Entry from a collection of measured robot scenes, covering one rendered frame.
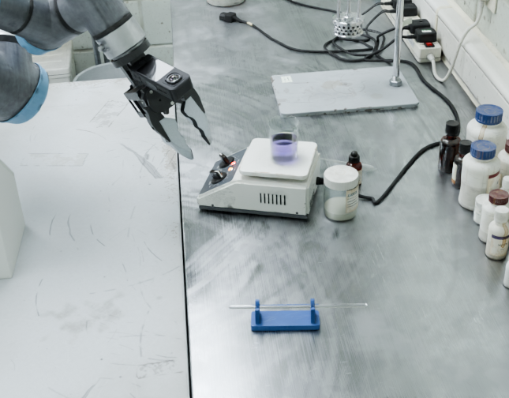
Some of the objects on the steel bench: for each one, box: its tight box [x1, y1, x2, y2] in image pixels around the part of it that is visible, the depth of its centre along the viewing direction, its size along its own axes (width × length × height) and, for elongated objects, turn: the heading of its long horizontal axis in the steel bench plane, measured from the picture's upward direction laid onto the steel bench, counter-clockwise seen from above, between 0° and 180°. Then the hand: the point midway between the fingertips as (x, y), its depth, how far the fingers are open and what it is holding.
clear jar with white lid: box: [324, 165, 359, 222], centre depth 145 cm, size 6×6×8 cm
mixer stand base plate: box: [271, 66, 419, 117], centre depth 187 cm, size 30×20×1 cm, turn 99°
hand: (199, 145), depth 146 cm, fingers open, 3 cm apart
